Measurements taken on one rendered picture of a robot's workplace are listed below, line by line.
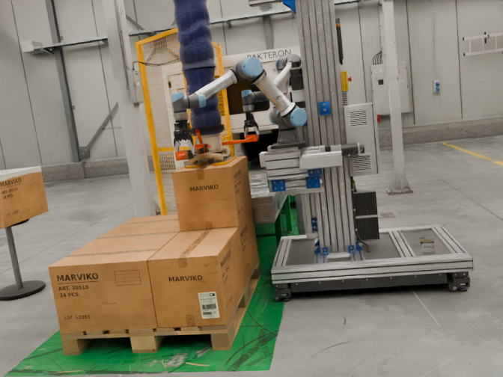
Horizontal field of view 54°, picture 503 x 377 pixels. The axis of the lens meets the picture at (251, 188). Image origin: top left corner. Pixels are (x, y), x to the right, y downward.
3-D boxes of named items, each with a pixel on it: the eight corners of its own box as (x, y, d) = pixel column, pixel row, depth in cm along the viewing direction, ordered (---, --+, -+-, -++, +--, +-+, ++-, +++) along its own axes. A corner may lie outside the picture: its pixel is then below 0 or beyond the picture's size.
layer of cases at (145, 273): (138, 265, 404) (131, 218, 398) (258, 257, 387) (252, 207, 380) (60, 332, 288) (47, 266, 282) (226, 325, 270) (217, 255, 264)
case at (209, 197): (202, 211, 388) (195, 161, 381) (252, 207, 381) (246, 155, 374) (180, 231, 330) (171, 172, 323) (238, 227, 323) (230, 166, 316)
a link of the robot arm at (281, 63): (278, 123, 374) (287, 51, 375) (266, 123, 386) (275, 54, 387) (290, 126, 381) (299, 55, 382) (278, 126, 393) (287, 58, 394)
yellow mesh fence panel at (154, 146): (161, 241, 539) (130, 43, 506) (168, 238, 545) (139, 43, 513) (209, 251, 475) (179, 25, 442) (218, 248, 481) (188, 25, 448)
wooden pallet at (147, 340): (141, 282, 407) (138, 265, 405) (260, 274, 389) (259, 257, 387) (63, 355, 290) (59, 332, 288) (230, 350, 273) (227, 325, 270)
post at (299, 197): (300, 247, 450) (288, 138, 435) (308, 247, 449) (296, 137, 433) (299, 250, 444) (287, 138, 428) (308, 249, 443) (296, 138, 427)
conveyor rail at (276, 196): (293, 176, 614) (291, 161, 611) (296, 176, 613) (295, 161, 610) (269, 221, 389) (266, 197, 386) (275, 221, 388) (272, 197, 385)
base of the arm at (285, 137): (300, 141, 333) (299, 126, 332) (299, 142, 319) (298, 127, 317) (278, 143, 336) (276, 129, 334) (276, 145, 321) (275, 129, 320)
